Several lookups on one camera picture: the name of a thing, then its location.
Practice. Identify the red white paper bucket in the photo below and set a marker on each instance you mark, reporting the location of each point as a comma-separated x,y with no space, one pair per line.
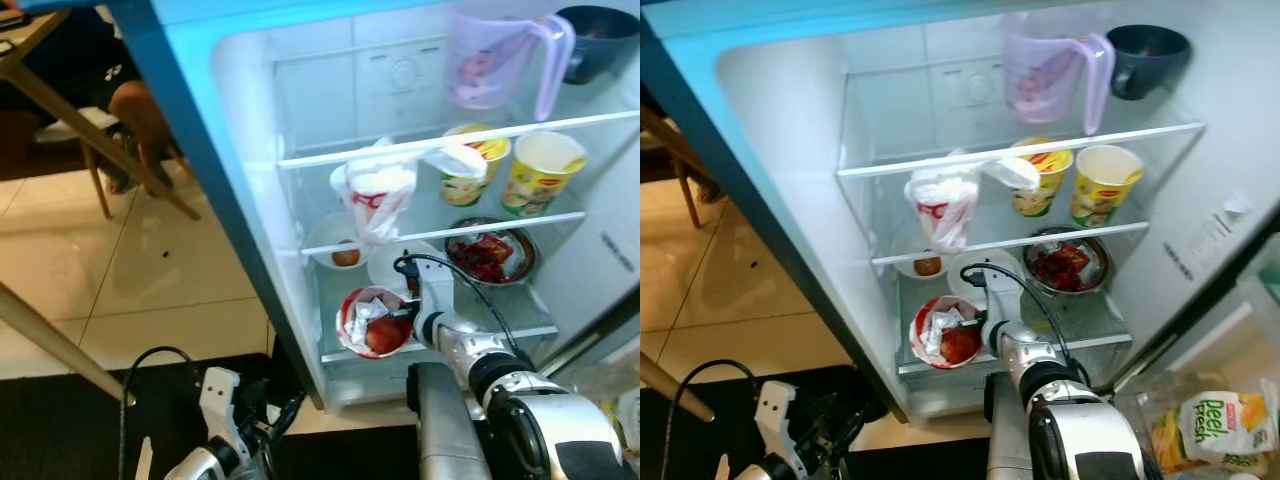
343,325
915,335

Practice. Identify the white plastic bag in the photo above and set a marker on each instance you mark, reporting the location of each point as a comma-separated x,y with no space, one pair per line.
375,195
945,205

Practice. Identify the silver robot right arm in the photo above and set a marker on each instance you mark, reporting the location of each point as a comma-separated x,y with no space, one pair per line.
1085,440
560,430

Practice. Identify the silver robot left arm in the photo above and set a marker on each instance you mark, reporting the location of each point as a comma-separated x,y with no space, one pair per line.
200,468
775,472

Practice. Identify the glass fridge shelf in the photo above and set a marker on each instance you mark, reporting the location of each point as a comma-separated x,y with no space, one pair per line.
890,166
535,332
560,217
1120,229
1105,342
330,153

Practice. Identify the white fridge door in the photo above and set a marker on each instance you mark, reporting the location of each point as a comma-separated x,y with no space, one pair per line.
625,365
1262,300

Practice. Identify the white fridge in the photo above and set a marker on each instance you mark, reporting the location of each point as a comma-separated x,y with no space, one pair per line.
800,110
250,90

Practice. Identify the red-brown fried chicken piece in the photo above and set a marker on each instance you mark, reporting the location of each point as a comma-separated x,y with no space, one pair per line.
385,337
960,346

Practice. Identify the white cutlery packet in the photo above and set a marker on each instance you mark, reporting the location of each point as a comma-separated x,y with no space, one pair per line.
940,325
366,315

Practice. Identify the white plate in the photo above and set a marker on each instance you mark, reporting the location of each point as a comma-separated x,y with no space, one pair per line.
962,282
385,270

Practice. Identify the black floor mat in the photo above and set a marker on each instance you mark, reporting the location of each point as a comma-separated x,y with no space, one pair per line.
880,455
60,440

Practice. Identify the brown round food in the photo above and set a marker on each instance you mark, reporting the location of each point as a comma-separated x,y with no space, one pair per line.
928,267
346,255

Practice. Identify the red food packets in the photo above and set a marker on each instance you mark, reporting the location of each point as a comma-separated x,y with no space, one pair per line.
485,260
1062,268

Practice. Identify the white bowl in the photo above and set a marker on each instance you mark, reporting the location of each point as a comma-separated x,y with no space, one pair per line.
322,250
900,262

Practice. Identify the steel bowl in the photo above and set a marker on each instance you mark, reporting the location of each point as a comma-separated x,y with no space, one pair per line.
525,255
1098,265

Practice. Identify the yellow instant noodle cup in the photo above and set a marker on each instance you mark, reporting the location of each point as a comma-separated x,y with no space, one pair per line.
1100,200
1035,200
535,190
465,190

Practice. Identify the slanted table leg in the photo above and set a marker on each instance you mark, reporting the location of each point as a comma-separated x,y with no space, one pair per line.
675,385
60,345
665,121
60,112

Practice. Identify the green white juice carton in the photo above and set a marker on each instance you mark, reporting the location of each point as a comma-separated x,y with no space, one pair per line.
625,420
1215,430

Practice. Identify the brown wooden chair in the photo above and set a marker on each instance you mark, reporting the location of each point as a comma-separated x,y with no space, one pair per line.
97,180
688,195

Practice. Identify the clear pink plastic pitcher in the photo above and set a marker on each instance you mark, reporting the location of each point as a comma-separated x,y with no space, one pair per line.
480,50
1040,60

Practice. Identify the dark grey plastic mug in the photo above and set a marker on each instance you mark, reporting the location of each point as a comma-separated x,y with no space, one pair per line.
600,50
1150,65

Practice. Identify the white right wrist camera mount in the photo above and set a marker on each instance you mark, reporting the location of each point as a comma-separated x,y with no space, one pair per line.
435,290
1004,298

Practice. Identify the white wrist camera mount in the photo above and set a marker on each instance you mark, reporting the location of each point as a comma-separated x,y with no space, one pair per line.
775,410
435,290
218,400
1004,298

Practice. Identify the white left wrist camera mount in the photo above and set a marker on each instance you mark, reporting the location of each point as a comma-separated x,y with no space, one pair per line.
775,410
218,400

